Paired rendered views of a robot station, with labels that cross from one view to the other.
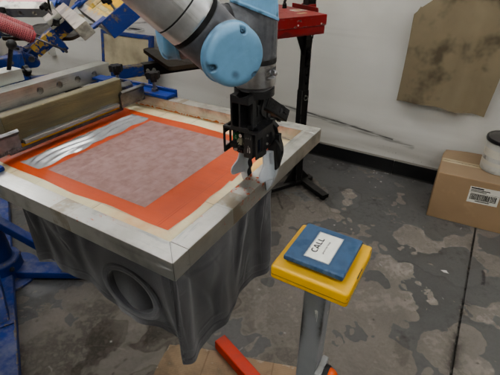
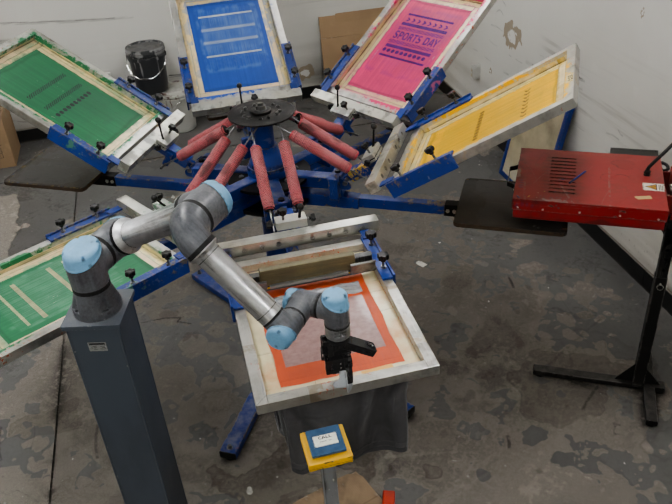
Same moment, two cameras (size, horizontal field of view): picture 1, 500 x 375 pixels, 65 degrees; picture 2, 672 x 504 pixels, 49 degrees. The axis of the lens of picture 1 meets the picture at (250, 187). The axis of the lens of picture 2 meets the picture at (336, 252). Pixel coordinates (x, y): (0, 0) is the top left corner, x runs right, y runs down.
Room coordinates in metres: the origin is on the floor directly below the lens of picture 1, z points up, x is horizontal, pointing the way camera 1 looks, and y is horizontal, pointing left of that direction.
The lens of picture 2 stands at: (-0.45, -1.26, 2.59)
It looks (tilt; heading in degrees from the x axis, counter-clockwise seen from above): 34 degrees down; 48
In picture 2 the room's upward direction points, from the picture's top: 4 degrees counter-clockwise
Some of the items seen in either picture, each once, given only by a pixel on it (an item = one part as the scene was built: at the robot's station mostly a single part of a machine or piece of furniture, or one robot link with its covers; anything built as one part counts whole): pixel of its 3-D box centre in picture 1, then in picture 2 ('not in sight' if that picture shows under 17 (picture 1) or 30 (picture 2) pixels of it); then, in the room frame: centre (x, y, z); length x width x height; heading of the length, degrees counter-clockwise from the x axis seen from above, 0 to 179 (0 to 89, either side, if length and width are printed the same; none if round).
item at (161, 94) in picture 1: (137, 94); (377, 261); (1.24, 0.37, 0.98); 0.30 x 0.05 x 0.07; 59
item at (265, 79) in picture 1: (255, 74); (337, 330); (0.67, -0.01, 1.20); 0.08 x 0.08 x 0.05
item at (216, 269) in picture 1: (228, 255); (346, 420); (0.73, 0.05, 0.74); 0.45 x 0.03 x 0.43; 149
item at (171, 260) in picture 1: (127, 143); (321, 313); (0.88, 0.30, 0.97); 0.79 x 0.58 x 0.04; 59
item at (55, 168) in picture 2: not in sight; (143, 180); (1.09, 1.80, 0.91); 1.34 x 0.40 x 0.08; 119
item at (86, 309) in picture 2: not in sight; (94, 294); (0.26, 0.64, 1.25); 0.15 x 0.15 x 0.10
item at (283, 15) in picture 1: (255, 21); (592, 186); (2.12, -0.03, 1.06); 0.61 x 0.46 x 0.12; 119
